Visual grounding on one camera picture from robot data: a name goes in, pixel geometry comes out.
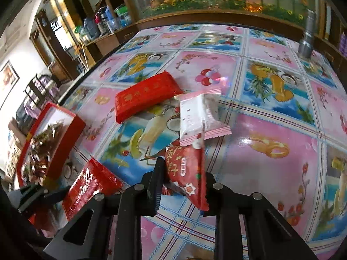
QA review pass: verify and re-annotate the brown snack bag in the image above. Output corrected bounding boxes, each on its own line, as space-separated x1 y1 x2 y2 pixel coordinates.
31 122 64 156

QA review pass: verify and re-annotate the wooden chair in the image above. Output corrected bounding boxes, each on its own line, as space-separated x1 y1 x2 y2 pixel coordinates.
23 75 60 112

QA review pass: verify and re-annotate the silver flashlight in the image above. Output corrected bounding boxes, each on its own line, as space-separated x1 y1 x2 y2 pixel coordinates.
298 10 316 59

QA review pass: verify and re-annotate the red cake pack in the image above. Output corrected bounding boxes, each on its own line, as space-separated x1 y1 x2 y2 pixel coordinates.
62 157 123 221
115 70 183 124

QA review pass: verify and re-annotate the colourful patterned tablecloth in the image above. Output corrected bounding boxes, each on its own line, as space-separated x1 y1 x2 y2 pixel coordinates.
60 24 346 259

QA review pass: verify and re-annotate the red date snack packet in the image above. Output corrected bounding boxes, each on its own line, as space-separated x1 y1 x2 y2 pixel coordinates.
165 133 209 211

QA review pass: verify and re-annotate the red gift box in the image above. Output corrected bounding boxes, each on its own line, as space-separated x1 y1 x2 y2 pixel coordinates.
16 102 86 190

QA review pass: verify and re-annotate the white pink snack packet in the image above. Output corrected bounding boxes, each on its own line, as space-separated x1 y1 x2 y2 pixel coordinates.
177 88 232 146

